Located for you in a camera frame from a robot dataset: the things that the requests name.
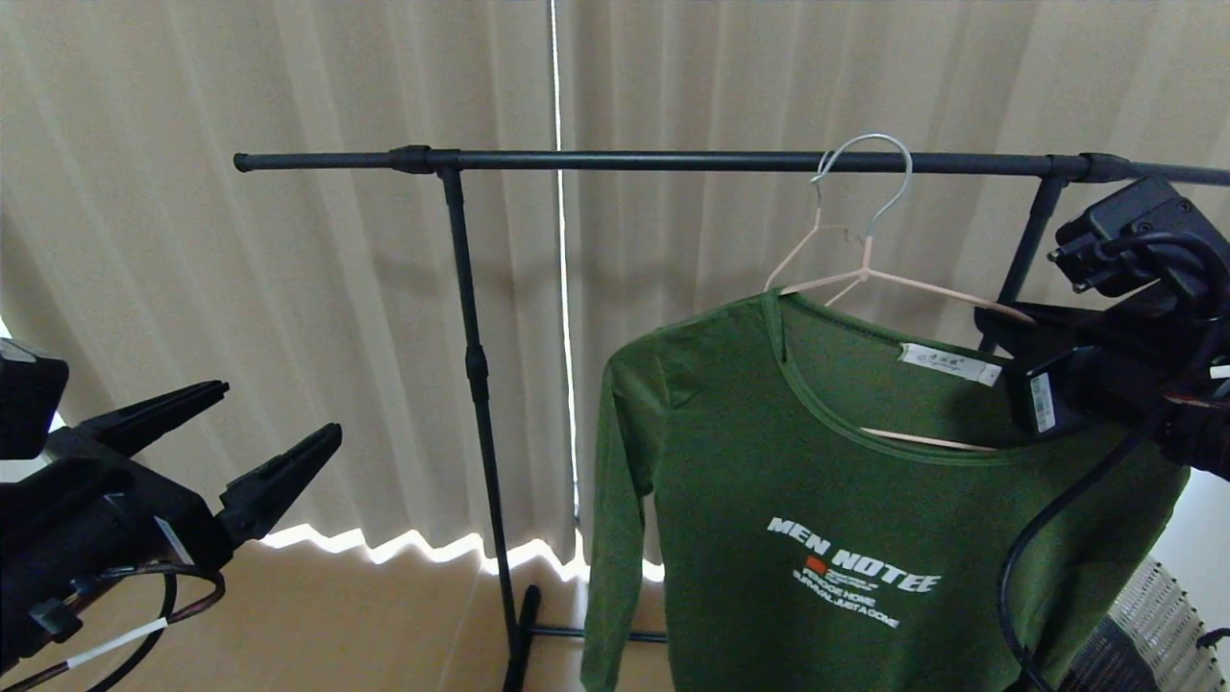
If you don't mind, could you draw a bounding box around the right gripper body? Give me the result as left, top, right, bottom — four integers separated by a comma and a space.
1005, 322, 1217, 439

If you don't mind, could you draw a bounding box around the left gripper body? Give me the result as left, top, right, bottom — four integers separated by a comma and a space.
0, 432, 236, 664

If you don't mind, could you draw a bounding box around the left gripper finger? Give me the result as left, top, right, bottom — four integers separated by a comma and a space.
77, 382, 230, 457
216, 423, 343, 549

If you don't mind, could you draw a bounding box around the green long-sleeved shirt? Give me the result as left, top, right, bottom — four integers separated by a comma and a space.
579, 288, 1193, 692

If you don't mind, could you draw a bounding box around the white laundry basket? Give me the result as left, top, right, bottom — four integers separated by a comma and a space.
1057, 556, 1230, 692

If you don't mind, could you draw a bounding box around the black clothes rack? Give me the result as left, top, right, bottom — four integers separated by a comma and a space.
234, 144, 1230, 692

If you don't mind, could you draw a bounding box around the beige curtain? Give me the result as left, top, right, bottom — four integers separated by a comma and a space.
0, 0, 1230, 582

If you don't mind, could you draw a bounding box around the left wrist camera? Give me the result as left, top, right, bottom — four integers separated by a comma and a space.
0, 338, 70, 460

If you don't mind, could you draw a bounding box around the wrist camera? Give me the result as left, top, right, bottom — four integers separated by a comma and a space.
1047, 176, 1223, 299
0, 338, 70, 460

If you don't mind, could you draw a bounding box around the black cable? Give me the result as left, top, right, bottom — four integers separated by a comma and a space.
0, 575, 180, 692
995, 229, 1230, 692

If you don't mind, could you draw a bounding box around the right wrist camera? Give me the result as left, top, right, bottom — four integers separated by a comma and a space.
1047, 176, 1223, 299

